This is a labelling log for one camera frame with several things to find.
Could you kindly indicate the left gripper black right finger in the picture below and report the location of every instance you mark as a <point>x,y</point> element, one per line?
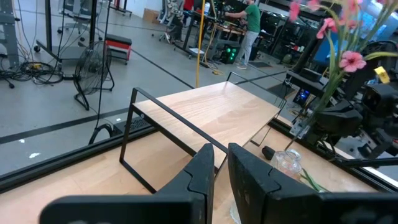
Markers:
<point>264,199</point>

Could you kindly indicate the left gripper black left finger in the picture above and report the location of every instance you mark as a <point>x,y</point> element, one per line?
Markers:
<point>186,202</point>

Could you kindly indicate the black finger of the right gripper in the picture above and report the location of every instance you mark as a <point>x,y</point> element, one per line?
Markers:
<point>339,121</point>

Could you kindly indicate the large diamond-pattern glass vase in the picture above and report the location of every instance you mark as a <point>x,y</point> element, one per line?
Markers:
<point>287,165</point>

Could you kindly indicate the blue artificial flower green stem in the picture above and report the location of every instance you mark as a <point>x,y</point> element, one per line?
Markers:
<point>312,183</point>

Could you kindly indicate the pink artificial flower bunch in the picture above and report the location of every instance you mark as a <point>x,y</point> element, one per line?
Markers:
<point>352,60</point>

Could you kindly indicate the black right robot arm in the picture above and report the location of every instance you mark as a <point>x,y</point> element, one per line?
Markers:
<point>385,46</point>

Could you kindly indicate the yellow tag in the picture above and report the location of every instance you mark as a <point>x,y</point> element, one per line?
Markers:
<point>382,74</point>

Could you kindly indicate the small blue-lit device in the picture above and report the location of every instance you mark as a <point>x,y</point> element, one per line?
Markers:
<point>301,96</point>

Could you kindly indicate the small black round object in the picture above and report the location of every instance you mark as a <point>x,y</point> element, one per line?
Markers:
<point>268,152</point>

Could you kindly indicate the black device box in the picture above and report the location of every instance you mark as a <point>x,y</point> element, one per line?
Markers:
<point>306,79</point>

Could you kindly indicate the blue lit monitor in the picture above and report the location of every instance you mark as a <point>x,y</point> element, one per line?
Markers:
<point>325,49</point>

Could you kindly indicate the black perforated box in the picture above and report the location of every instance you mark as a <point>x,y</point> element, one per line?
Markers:
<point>133,124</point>

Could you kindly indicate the black equipment rack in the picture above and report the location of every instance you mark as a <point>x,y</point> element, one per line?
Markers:
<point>280,31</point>

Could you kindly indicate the computer tower with green lights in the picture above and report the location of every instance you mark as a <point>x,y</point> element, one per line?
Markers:
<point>230,53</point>

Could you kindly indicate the person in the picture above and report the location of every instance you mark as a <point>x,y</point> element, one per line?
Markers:
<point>253,18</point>
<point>175,9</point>

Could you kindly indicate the workbench with wooden top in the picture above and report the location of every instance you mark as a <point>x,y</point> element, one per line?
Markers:
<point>230,30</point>

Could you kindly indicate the black floor fan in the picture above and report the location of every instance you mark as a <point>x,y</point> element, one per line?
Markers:
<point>90,68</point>

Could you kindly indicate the red and black stool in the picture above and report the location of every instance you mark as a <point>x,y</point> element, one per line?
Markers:
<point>118,46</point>

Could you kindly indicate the cardboard box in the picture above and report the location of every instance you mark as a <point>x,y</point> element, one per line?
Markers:
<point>150,15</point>

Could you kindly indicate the grey office chair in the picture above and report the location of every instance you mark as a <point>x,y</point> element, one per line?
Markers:
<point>77,9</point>

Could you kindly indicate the black wheeled stand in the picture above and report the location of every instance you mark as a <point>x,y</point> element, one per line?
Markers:
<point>48,25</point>

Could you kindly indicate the grey metal rack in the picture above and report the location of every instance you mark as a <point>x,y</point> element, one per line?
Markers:
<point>9,37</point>

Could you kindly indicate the wooden shelf with black frame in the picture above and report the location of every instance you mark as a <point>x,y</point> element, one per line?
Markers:
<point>211,109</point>

